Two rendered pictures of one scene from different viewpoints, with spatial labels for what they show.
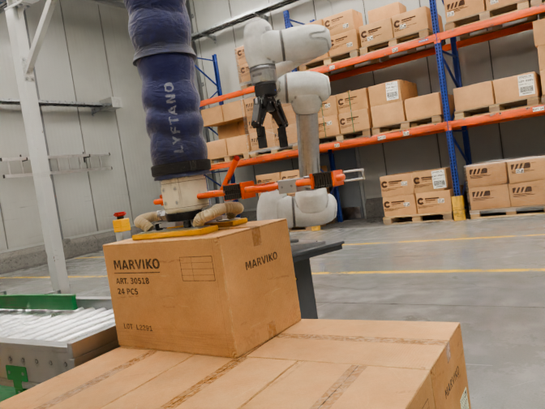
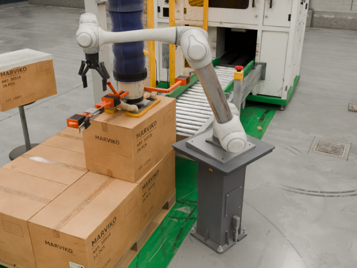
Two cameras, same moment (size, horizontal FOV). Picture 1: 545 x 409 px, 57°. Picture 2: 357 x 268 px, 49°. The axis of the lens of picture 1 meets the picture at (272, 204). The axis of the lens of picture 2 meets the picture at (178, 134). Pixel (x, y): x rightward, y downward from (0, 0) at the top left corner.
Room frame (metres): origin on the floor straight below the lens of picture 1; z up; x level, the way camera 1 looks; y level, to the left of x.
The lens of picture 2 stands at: (1.90, -2.27, 1.95)
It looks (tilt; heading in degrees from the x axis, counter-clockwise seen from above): 25 degrees down; 82
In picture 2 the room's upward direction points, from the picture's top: straight up
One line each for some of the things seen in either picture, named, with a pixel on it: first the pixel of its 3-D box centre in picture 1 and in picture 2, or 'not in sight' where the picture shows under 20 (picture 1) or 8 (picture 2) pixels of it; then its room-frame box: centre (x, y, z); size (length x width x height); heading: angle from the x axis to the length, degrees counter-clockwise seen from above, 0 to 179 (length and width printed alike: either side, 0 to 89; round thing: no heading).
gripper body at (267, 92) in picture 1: (267, 98); (92, 60); (1.73, -0.03, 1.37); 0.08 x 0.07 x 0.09; 148
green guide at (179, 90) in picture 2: not in sight; (194, 75); (2.71, 2.07, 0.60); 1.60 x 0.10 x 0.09; 58
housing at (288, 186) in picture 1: (291, 185); (91, 113); (1.70, -0.07, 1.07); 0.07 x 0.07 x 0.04; 59
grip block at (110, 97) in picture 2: (238, 191); (111, 100); (1.81, 0.11, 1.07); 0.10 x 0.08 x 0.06; 149
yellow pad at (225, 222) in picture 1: (205, 221); (143, 105); (2.03, 0.28, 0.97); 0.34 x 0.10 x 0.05; 59
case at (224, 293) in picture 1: (202, 282); (132, 133); (1.94, 0.31, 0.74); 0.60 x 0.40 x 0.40; 55
